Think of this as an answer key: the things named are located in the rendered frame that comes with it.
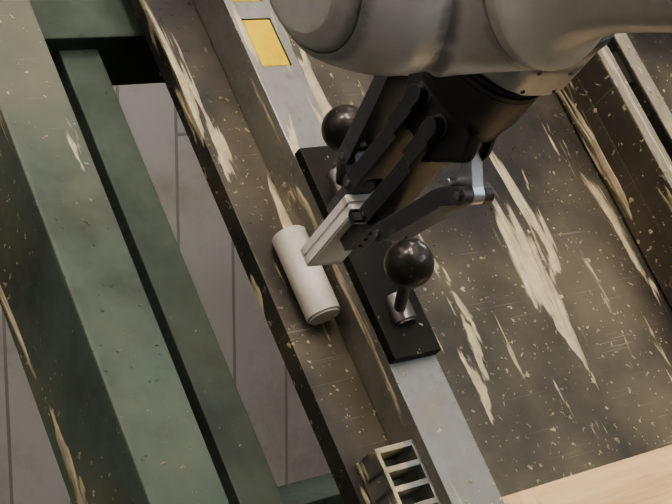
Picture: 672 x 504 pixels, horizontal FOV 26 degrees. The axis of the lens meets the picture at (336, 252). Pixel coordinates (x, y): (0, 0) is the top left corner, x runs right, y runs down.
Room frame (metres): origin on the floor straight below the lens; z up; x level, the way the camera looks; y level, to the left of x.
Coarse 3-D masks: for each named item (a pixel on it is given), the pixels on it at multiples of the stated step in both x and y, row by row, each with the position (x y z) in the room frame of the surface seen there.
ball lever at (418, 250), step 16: (400, 240) 1.06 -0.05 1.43; (416, 240) 1.05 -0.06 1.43; (400, 256) 1.04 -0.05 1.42; (416, 256) 1.04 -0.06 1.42; (432, 256) 1.05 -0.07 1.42; (400, 272) 1.04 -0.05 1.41; (416, 272) 1.04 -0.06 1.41; (432, 272) 1.05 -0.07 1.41; (400, 288) 1.09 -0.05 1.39; (400, 304) 1.12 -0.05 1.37; (400, 320) 1.13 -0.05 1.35
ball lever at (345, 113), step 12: (336, 108) 1.11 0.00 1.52; (348, 108) 1.11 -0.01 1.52; (324, 120) 1.11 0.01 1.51; (336, 120) 1.10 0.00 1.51; (348, 120) 1.10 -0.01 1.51; (324, 132) 1.11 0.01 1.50; (336, 132) 1.10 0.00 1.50; (336, 144) 1.10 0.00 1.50; (336, 168) 1.17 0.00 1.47; (336, 180) 1.19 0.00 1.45; (336, 192) 1.19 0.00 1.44
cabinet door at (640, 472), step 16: (608, 464) 1.19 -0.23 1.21; (624, 464) 1.20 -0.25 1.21; (640, 464) 1.21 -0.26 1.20; (656, 464) 1.22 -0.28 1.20; (560, 480) 1.15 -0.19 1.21; (576, 480) 1.16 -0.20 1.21; (592, 480) 1.17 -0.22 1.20; (608, 480) 1.18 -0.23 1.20; (624, 480) 1.19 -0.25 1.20; (640, 480) 1.20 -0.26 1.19; (656, 480) 1.20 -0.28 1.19; (512, 496) 1.12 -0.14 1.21; (528, 496) 1.12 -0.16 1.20; (544, 496) 1.13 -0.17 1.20; (560, 496) 1.14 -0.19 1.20; (576, 496) 1.15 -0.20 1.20; (592, 496) 1.16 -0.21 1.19; (608, 496) 1.17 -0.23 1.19; (624, 496) 1.17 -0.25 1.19; (640, 496) 1.18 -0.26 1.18; (656, 496) 1.19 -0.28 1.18
